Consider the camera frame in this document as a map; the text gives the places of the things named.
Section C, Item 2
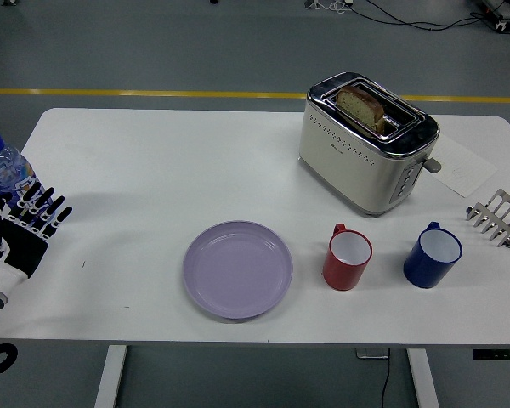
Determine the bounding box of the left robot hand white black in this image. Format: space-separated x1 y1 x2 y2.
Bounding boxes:
0 184 74 295

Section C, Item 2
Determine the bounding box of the purple plate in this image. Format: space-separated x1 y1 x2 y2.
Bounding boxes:
182 219 294 320

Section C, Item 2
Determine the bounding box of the clear bottle with blue cap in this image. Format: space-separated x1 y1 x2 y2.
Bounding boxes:
0 130 54 213

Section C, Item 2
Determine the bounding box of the white table leg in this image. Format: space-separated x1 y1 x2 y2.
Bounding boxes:
406 348 441 408
93 344 128 408

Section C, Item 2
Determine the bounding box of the red mug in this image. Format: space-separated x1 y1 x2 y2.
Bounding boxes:
321 223 373 292

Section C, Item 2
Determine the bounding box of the cream and chrome toaster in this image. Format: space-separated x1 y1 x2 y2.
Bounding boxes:
297 71 443 219

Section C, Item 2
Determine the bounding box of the large brown bread slice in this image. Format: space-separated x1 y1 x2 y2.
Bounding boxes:
337 86 386 124

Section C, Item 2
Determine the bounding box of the blue mug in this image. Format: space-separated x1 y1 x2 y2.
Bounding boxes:
403 221 463 290

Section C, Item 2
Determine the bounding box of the white paper sheet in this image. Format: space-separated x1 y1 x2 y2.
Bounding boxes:
428 134 499 199

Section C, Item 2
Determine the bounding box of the metal toast rack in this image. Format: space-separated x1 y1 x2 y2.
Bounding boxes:
465 189 510 249

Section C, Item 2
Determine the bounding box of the black table control panel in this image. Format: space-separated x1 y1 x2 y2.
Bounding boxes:
472 348 510 361

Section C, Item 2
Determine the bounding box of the grey bracket under table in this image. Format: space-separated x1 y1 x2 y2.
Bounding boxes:
355 348 390 360

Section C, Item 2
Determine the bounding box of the thin black cable under table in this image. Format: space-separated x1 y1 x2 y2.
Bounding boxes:
380 348 392 408

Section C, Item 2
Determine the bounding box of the white cable bundle on floor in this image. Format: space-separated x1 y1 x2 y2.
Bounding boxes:
304 0 354 12

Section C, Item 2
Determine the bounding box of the black cable on floor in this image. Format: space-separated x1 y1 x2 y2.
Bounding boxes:
348 0 501 31

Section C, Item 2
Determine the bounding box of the metal equipment frame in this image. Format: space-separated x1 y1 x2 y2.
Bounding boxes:
467 0 510 33

